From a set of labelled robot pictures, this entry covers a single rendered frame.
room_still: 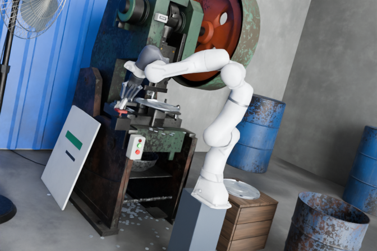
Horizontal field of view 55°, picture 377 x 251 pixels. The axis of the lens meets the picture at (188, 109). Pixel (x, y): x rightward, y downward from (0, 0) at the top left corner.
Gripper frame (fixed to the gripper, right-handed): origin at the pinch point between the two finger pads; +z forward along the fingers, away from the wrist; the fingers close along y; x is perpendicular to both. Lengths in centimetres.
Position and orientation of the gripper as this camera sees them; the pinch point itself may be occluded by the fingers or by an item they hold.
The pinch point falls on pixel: (122, 102)
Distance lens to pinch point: 208.9
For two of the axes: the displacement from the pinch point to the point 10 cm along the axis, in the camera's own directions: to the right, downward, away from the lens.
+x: -4.7, -6.5, 5.9
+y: 7.3, 0.9, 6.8
